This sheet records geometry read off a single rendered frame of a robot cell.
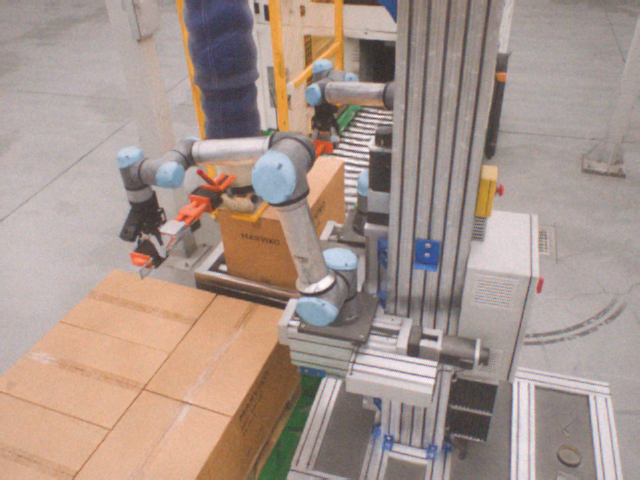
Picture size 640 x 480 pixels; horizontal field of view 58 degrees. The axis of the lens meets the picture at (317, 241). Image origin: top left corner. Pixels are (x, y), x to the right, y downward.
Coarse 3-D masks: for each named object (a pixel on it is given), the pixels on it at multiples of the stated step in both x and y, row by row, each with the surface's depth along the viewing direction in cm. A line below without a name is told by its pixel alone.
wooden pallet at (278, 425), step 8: (296, 384) 281; (296, 392) 283; (288, 400) 276; (296, 400) 286; (288, 408) 280; (280, 416) 278; (288, 416) 278; (272, 424) 260; (280, 424) 274; (272, 432) 271; (280, 432) 271; (264, 440) 253; (272, 440) 267; (264, 448) 264; (272, 448) 265; (256, 456) 247; (264, 456) 261; (256, 464) 258; (264, 464) 259; (248, 472) 242; (256, 472) 254
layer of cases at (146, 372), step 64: (64, 320) 262; (128, 320) 260; (192, 320) 259; (256, 320) 257; (0, 384) 233; (64, 384) 232; (128, 384) 230; (192, 384) 229; (256, 384) 232; (0, 448) 209; (64, 448) 208; (128, 448) 207; (192, 448) 205; (256, 448) 246
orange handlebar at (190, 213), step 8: (320, 152) 235; (224, 176) 222; (232, 176) 221; (224, 184) 216; (184, 208) 202; (192, 208) 202; (200, 208) 203; (184, 216) 201; (192, 216) 199; (200, 216) 203; (136, 264) 180
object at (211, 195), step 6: (198, 186) 212; (204, 186) 212; (210, 186) 211; (192, 192) 209; (198, 192) 210; (204, 192) 210; (210, 192) 210; (216, 192) 209; (192, 198) 207; (198, 198) 206; (204, 198) 205; (210, 198) 207; (216, 198) 207; (198, 204) 207; (210, 204) 206; (216, 204) 208; (204, 210) 208; (210, 210) 207
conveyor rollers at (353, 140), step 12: (360, 108) 440; (372, 108) 438; (360, 120) 425; (372, 120) 422; (384, 120) 420; (348, 132) 408; (360, 132) 410; (372, 132) 407; (348, 144) 396; (360, 144) 395; (324, 156) 380; (336, 156) 378; (348, 156) 382; (360, 156) 379; (348, 168) 367; (360, 168) 364; (348, 180) 352; (348, 192) 344; (348, 204) 330
